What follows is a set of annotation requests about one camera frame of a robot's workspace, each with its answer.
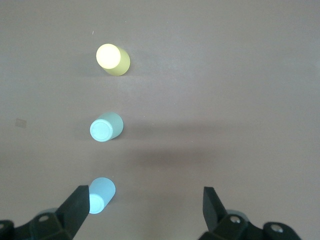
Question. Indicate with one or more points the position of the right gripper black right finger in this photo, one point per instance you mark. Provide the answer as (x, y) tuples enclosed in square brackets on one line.
[(215, 212)]

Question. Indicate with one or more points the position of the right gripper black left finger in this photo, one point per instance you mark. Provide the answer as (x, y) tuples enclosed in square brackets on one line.
[(75, 212)]

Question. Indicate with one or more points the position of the sage green plastic cup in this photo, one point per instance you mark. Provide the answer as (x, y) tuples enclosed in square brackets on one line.
[(105, 128)]

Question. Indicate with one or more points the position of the yellow plastic cup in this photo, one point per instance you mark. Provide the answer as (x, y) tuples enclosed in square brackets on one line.
[(112, 60)]

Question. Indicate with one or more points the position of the light blue plastic cup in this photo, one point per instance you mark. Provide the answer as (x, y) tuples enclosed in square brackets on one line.
[(103, 192)]

